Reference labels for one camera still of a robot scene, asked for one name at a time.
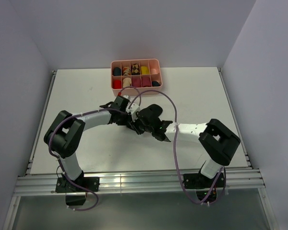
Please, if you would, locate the maroon purple striped sock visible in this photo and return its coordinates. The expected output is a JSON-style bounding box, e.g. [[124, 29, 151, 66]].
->
[[141, 76, 151, 88]]

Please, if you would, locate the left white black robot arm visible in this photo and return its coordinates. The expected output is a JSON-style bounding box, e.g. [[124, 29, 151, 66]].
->
[[44, 95, 130, 191]]

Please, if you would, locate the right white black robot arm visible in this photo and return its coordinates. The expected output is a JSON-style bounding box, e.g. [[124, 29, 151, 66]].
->
[[126, 103, 240, 187]]

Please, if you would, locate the red rolled sock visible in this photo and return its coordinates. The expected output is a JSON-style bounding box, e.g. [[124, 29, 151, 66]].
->
[[112, 80, 122, 89]]

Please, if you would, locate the beige patterned rolled sock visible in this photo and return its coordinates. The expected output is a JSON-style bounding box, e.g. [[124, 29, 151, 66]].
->
[[122, 77, 132, 88]]

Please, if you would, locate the maroon rolled sock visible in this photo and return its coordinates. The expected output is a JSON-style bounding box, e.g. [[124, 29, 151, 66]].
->
[[132, 77, 142, 88]]

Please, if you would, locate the dark navy rolled sock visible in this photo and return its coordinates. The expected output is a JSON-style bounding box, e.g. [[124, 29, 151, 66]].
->
[[112, 67, 121, 76]]

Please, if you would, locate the brown cream patterned rolled sock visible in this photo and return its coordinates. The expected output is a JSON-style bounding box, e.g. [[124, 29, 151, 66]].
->
[[122, 66, 131, 76]]

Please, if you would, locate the brown checkered rolled sock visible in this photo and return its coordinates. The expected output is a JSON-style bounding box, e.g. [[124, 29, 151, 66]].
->
[[132, 64, 140, 75]]

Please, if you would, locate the pink divided organizer box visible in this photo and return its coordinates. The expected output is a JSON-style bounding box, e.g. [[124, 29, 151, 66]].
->
[[110, 58, 163, 96]]

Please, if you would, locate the yellow rolled sock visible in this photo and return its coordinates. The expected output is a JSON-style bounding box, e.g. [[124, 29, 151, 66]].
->
[[141, 66, 150, 75]]

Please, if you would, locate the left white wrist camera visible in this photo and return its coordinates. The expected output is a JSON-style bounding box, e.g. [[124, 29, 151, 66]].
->
[[120, 94, 131, 100]]

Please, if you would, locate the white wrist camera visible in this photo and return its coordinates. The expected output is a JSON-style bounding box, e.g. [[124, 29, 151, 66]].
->
[[120, 94, 131, 100], [126, 103, 141, 121]]

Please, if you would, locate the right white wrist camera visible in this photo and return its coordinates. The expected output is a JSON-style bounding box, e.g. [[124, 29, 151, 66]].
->
[[126, 103, 141, 121]]

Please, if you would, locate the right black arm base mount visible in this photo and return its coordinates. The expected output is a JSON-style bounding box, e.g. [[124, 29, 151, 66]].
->
[[183, 172, 227, 203]]

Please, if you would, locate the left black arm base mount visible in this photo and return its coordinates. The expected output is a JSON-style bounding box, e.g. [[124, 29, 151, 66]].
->
[[55, 177, 100, 211]]

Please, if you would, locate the aluminium frame rail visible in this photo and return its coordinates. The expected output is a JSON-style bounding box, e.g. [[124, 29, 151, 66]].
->
[[13, 169, 265, 196]]

